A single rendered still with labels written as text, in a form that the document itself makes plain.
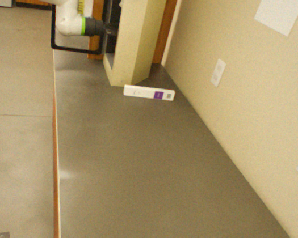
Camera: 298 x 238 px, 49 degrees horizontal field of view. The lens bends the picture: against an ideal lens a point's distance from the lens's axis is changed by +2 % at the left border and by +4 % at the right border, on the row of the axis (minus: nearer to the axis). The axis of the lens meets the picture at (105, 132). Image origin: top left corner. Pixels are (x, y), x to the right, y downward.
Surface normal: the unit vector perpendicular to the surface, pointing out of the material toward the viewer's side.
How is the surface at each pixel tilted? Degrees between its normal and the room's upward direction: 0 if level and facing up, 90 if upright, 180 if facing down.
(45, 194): 0
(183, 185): 0
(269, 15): 90
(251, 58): 90
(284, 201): 90
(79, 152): 0
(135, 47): 90
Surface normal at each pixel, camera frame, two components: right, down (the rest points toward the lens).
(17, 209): 0.14, -0.82
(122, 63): 0.15, 0.58
